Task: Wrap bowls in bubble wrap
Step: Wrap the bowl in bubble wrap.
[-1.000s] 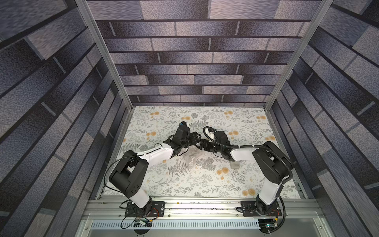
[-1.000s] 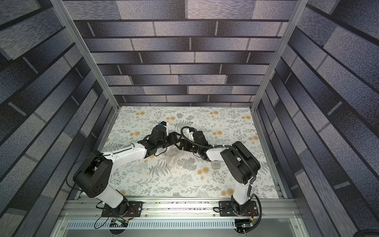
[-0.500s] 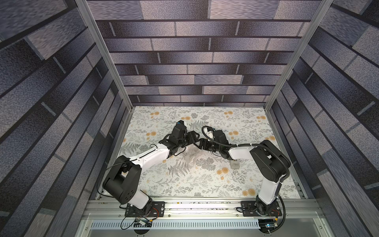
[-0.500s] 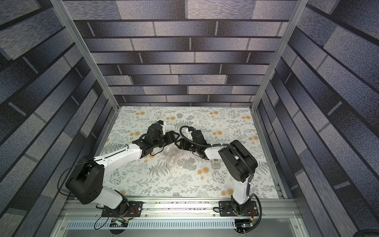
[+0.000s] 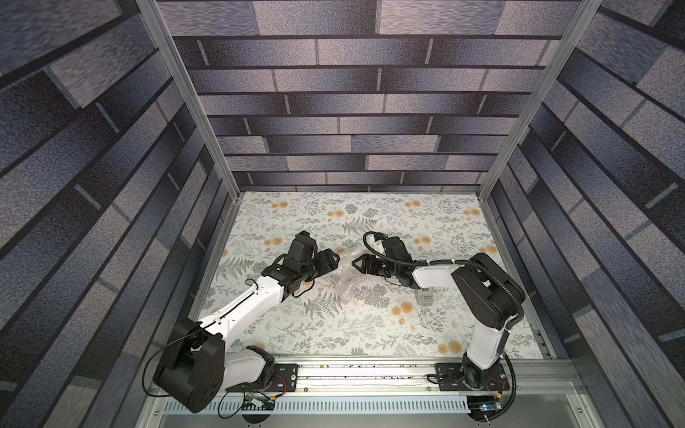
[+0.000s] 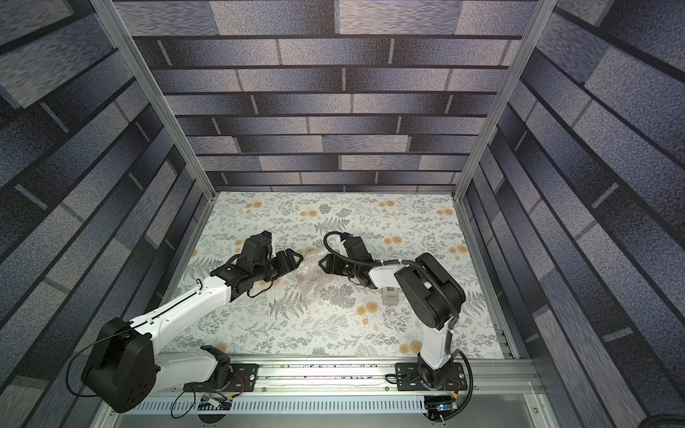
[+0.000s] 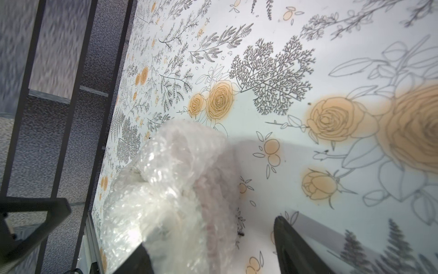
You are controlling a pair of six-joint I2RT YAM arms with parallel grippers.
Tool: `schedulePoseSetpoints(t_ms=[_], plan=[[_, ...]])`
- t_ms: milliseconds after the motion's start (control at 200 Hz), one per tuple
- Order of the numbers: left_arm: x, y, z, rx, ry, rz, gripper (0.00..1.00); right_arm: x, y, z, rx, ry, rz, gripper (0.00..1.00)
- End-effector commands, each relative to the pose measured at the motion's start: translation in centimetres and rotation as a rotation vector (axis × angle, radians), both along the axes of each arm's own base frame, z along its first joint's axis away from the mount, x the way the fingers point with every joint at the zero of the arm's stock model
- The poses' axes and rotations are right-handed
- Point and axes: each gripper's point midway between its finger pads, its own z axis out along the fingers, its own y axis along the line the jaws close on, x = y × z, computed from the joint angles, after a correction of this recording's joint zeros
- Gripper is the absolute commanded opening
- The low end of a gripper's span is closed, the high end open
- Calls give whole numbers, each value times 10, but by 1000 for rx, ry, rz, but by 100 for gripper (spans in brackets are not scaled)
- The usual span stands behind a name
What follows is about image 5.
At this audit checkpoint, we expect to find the aluminium frame post left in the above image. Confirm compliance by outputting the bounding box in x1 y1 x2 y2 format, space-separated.
133 0 242 200

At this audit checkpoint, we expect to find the clear bubble wrap sheet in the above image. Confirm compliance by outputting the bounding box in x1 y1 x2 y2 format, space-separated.
324 250 373 304

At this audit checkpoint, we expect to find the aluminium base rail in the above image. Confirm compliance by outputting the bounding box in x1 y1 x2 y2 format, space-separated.
143 357 590 398

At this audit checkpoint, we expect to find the left green circuit board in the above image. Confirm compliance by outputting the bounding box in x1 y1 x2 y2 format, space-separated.
240 392 276 411

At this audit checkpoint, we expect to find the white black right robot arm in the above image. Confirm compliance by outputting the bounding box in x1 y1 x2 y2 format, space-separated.
351 253 526 372

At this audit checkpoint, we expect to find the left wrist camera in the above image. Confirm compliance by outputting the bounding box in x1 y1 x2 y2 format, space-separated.
286 231 318 264

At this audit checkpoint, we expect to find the aluminium frame post right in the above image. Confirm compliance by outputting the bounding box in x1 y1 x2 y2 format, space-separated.
477 0 605 202

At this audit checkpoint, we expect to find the aluminium frame post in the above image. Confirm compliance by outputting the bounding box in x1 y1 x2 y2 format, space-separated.
477 0 605 202
133 0 242 200

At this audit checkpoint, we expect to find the right green circuit board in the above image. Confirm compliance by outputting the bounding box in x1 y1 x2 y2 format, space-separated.
467 394 502 422

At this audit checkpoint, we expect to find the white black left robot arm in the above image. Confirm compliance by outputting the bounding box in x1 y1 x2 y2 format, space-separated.
153 249 340 413

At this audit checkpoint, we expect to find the black corrugated cable conduit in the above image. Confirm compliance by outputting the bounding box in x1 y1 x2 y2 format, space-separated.
362 231 526 330

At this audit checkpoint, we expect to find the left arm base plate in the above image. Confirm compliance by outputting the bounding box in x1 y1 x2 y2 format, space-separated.
243 364 300 393

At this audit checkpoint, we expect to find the green circuit board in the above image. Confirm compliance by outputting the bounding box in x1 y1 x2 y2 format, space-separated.
467 394 502 422
240 392 276 411

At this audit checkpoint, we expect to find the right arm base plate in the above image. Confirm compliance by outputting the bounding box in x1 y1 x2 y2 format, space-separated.
426 363 510 392

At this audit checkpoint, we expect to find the grey tape dispenser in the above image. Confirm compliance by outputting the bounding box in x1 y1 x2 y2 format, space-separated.
415 289 435 307

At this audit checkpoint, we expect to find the white perforated cable tray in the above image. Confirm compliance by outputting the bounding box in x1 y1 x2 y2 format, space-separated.
162 397 471 416

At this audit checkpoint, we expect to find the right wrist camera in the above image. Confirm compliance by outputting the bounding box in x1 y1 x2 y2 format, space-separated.
382 236 414 264

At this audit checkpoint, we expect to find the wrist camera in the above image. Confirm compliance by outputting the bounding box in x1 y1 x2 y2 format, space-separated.
382 236 414 264
286 231 318 264

